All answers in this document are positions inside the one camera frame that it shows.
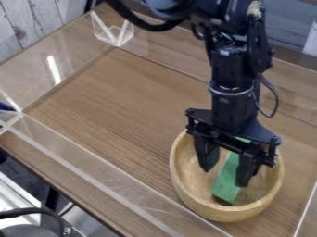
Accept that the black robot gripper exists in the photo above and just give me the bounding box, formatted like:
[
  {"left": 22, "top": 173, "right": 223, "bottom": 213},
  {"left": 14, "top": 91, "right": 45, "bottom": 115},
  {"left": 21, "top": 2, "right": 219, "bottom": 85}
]
[{"left": 186, "top": 82, "right": 281, "bottom": 188}]

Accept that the green rectangular block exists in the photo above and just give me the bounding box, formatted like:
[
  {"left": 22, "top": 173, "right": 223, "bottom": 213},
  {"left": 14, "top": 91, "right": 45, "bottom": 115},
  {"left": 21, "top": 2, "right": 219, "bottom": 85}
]
[{"left": 209, "top": 136, "right": 253, "bottom": 206}]

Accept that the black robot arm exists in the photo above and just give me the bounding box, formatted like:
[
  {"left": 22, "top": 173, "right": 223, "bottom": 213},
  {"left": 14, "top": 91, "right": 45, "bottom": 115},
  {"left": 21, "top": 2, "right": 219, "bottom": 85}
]
[{"left": 105, "top": 0, "right": 281, "bottom": 187}]

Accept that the brown wooden bowl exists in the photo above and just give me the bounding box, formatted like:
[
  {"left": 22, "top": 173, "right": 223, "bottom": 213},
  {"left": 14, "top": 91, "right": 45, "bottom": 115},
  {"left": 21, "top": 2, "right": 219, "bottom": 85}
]
[{"left": 170, "top": 131, "right": 285, "bottom": 222}]

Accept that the black metal stand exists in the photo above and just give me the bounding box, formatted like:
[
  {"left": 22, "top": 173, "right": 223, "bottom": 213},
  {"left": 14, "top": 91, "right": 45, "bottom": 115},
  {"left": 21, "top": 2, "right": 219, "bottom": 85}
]
[{"left": 42, "top": 188, "right": 61, "bottom": 211}]

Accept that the clear acrylic front wall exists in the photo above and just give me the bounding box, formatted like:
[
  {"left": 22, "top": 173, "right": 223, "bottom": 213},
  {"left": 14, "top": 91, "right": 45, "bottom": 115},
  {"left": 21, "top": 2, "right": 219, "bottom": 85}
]
[{"left": 0, "top": 114, "right": 232, "bottom": 237}]

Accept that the clear acrylic corner bracket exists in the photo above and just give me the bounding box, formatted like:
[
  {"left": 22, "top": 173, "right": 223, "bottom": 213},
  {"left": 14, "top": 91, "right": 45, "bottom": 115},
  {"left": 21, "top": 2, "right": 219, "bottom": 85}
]
[{"left": 91, "top": 11, "right": 134, "bottom": 47}]

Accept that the black cable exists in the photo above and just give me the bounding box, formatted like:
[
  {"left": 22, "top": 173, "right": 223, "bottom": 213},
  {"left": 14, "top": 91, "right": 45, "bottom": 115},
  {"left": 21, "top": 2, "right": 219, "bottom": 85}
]
[{"left": 0, "top": 206, "right": 67, "bottom": 237}]

